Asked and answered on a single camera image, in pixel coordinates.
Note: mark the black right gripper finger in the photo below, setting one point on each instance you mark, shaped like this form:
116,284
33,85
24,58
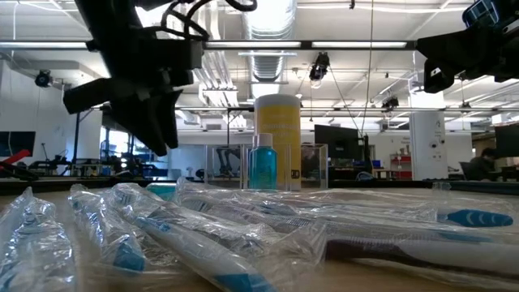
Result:
431,48

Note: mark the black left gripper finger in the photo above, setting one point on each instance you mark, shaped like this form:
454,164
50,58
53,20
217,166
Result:
172,109
146,125

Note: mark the small blue mouthwash bottle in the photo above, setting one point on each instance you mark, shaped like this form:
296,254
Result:
162,191
263,166

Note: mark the blue white toothbrush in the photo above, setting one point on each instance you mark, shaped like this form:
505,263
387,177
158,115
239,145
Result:
202,255
36,243
462,237
478,218
127,257

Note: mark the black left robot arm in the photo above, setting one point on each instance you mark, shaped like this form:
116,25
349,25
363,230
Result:
109,32

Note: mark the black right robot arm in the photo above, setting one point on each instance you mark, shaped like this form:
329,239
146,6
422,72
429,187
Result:
511,61

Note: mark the overhead led light bar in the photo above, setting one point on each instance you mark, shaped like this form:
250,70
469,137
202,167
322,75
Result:
251,44

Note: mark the white pillar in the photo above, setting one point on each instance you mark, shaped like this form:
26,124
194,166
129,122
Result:
427,138

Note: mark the black monitor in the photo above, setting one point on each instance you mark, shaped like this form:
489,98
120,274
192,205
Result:
336,142
507,140

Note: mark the yellow cup with white lid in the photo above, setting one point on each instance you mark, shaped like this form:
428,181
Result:
280,121

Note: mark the person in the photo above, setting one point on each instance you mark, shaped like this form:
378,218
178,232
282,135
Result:
480,166

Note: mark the red shelf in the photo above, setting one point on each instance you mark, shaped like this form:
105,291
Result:
401,174

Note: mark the red lever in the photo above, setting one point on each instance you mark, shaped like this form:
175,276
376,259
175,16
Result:
18,156

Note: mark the clear acrylic organizer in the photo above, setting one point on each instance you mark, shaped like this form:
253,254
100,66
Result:
314,166

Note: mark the black ceiling camera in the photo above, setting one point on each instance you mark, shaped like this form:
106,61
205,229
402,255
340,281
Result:
320,65
390,103
42,79

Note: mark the silver ventilation duct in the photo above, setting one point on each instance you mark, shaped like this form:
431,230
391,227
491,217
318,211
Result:
269,24

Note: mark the black wall screen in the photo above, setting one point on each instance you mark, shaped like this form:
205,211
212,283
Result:
16,144

